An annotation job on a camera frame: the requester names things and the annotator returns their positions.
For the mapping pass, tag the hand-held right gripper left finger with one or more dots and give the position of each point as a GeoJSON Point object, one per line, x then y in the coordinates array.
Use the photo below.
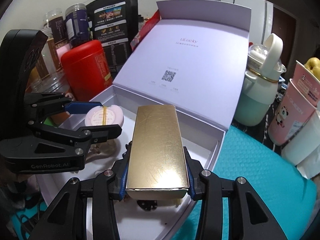
{"type": "Point", "coordinates": [122, 182]}

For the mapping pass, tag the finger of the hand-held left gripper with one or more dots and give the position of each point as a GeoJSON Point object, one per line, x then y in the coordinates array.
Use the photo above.
{"type": "Point", "coordinates": [100, 133]}
{"type": "Point", "coordinates": [77, 107]}

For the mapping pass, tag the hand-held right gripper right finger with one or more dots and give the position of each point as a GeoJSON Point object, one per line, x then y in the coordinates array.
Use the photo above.
{"type": "Point", "coordinates": [191, 190]}

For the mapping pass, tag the pearl beige hair claw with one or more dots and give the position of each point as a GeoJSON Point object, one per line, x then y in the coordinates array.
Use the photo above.
{"type": "Point", "coordinates": [105, 152]}

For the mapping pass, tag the pink round compact case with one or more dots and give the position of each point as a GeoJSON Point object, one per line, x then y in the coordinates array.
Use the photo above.
{"type": "Point", "coordinates": [112, 117]}

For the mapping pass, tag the gold rectangular box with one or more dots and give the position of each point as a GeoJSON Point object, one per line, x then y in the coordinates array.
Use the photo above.
{"type": "Point", "coordinates": [157, 150]}

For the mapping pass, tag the lavender hinged gift box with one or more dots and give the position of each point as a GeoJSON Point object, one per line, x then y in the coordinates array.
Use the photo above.
{"type": "Point", "coordinates": [175, 62]}

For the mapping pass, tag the clear jar with orange label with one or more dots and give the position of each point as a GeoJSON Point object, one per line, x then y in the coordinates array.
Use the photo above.
{"type": "Point", "coordinates": [58, 117]}

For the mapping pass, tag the red canister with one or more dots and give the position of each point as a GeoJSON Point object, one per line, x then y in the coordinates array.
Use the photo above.
{"type": "Point", "coordinates": [85, 72]}

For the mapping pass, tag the teal bubble mat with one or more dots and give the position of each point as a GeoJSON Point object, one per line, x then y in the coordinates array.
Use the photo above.
{"type": "Point", "coordinates": [250, 180]}

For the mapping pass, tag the clear jar with brown label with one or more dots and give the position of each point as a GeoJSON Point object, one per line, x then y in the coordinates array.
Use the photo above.
{"type": "Point", "coordinates": [56, 30]}

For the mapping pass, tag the clear jar with blue label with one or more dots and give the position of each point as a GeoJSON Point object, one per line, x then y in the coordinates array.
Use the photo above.
{"type": "Point", "coordinates": [77, 25]}

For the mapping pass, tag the black printed pouch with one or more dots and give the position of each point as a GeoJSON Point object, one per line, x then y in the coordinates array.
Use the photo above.
{"type": "Point", "coordinates": [112, 30]}

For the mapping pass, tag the red snack packet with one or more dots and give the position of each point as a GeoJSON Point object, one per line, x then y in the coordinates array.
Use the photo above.
{"type": "Point", "coordinates": [147, 27]}

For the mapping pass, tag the white mint water bottle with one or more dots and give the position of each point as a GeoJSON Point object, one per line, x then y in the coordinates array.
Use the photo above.
{"type": "Point", "coordinates": [255, 100]}

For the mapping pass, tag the white paper roll pack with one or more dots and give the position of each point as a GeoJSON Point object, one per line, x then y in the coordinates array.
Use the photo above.
{"type": "Point", "coordinates": [300, 155]}

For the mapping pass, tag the pink panda paper cup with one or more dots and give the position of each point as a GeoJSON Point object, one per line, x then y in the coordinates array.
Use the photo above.
{"type": "Point", "coordinates": [287, 120]}

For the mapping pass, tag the pink printed paper cup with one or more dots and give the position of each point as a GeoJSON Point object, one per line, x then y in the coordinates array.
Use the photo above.
{"type": "Point", "coordinates": [302, 85]}

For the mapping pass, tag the yellow fruit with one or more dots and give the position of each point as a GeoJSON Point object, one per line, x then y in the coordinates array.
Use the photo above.
{"type": "Point", "coordinates": [313, 65]}

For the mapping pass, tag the white mini fridge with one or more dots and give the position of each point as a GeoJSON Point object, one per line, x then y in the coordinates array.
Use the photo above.
{"type": "Point", "coordinates": [260, 17]}

